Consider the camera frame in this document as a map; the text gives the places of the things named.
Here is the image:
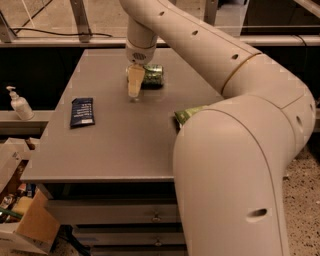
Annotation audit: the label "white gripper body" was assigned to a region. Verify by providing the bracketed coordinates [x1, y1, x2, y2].
[126, 41, 156, 65]

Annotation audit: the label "green Kettle chips bag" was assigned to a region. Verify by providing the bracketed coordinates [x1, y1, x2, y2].
[174, 106, 205, 127]

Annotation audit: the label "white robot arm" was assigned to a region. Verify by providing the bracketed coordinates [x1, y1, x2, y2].
[119, 0, 316, 256]

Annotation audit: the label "grey drawer cabinet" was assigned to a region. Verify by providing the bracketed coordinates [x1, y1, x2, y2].
[22, 48, 220, 256]

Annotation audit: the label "green soda can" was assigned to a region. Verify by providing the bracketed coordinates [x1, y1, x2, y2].
[141, 64, 164, 88]

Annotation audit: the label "grey metal rail frame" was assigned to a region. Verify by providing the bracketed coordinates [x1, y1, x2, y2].
[0, 0, 320, 39]

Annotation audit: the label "white pump bottle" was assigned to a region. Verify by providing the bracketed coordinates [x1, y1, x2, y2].
[6, 86, 34, 120]

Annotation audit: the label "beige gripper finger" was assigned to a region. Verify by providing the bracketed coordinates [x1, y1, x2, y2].
[128, 64, 145, 98]

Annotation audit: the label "open cardboard box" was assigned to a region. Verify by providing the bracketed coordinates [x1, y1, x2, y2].
[0, 138, 60, 254]

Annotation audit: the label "black cable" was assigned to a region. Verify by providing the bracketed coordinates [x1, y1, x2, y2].
[9, 0, 114, 39]

